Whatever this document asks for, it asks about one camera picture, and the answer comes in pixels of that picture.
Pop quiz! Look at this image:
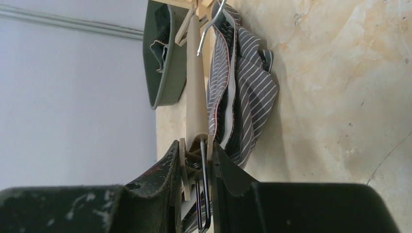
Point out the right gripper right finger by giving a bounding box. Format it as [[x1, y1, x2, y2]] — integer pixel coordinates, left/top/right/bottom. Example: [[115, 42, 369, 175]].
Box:
[[211, 143, 399, 233]]

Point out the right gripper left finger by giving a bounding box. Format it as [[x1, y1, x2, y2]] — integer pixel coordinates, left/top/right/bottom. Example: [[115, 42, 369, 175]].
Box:
[[0, 141, 180, 233]]

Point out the wooden clip hanger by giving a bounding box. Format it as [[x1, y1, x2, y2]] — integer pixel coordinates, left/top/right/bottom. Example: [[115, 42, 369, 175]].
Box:
[[173, 0, 227, 233]]

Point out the grey striped underwear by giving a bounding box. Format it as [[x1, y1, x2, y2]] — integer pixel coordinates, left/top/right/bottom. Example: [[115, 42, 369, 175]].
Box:
[[180, 0, 279, 233]]

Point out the black underwear orange trim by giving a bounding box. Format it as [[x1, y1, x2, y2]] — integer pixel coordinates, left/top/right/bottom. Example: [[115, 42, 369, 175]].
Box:
[[150, 4, 171, 73]]

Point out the green plastic basin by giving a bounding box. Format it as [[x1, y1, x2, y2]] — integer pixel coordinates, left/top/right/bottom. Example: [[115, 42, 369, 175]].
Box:
[[142, 0, 187, 110]]

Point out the wooden clothes rack frame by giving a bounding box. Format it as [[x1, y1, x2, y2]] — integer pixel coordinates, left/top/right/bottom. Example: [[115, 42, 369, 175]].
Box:
[[156, 0, 215, 79]]

